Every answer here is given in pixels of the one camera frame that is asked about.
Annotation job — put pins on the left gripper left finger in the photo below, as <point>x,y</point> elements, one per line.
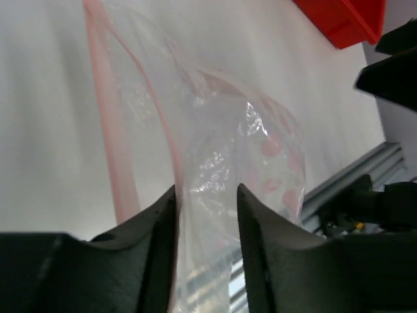
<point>129,268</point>

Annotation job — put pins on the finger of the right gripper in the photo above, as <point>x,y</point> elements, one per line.
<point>392,79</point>
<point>401,40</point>

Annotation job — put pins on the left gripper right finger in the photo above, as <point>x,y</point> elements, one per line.
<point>288,269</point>

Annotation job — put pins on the clear pink zip top bag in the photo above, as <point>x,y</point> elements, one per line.
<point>165,117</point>

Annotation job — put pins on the red plastic tray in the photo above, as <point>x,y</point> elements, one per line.
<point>346,22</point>

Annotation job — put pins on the aluminium frame rail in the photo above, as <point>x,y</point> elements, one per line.
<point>384,164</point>

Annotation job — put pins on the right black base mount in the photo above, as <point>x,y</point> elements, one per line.
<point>360,209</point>

